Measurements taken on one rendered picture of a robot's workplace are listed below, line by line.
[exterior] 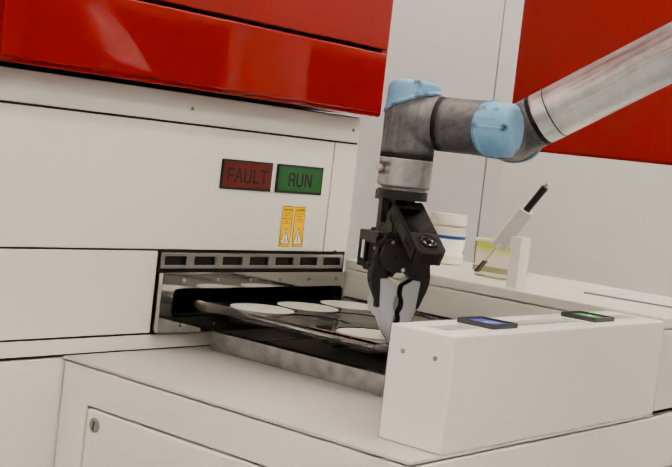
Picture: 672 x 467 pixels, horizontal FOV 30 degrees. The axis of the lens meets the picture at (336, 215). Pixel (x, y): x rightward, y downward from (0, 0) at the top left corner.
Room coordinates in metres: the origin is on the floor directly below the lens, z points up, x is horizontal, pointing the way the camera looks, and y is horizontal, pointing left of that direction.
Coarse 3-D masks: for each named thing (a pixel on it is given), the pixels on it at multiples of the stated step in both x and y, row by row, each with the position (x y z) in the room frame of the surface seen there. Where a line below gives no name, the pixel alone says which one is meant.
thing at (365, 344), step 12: (216, 312) 1.90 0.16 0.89; (228, 312) 1.88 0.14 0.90; (240, 312) 1.87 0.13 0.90; (264, 324) 1.83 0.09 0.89; (276, 324) 1.82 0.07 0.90; (288, 324) 1.80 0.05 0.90; (300, 324) 1.79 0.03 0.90; (312, 336) 1.77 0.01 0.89; (324, 336) 1.76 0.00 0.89; (336, 336) 1.74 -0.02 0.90; (348, 336) 1.73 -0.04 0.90; (360, 348) 1.72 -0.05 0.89; (372, 348) 1.70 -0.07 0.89
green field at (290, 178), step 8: (280, 168) 2.10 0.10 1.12; (288, 168) 2.12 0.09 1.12; (296, 168) 2.13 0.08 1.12; (304, 168) 2.15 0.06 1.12; (280, 176) 2.11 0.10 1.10; (288, 176) 2.12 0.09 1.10; (296, 176) 2.14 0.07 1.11; (304, 176) 2.15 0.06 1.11; (312, 176) 2.17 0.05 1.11; (320, 176) 2.18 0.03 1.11; (280, 184) 2.11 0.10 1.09; (288, 184) 2.12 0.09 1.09; (296, 184) 2.14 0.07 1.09; (304, 184) 2.15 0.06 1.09; (312, 184) 2.17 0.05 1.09; (320, 184) 2.19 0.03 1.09
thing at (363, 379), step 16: (224, 336) 1.96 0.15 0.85; (240, 336) 1.96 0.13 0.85; (224, 352) 1.96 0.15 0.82; (240, 352) 1.94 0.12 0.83; (256, 352) 1.92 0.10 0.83; (272, 352) 1.90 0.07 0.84; (288, 352) 1.87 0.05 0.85; (304, 352) 1.87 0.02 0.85; (288, 368) 1.87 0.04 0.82; (304, 368) 1.85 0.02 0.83; (320, 368) 1.83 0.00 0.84; (336, 368) 1.81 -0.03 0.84; (352, 368) 1.79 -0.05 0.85; (368, 368) 1.80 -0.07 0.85; (352, 384) 1.79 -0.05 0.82; (368, 384) 1.77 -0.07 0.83
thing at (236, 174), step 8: (224, 168) 2.00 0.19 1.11; (232, 168) 2.02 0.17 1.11; (240, 168) 2.03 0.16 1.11; (248, 168) 2.04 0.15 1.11; (256, 168) 2.06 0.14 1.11; (264, 168) 2.07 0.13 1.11; (224, 176) 2.00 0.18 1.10; (232, 176) 2.02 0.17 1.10; (240, 176) 2.03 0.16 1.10; (248, 176) 2.05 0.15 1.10; (256, 176) 2.06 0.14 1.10; (264, 176) 2.08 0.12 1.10; (224, 184) 2.01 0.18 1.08; (232, 184) 2.02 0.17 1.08; (240, 184) 2.03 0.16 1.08; (248, 184) 2.05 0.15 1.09; (256, 184) 2.06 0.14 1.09; (264, 184) 2.08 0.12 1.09
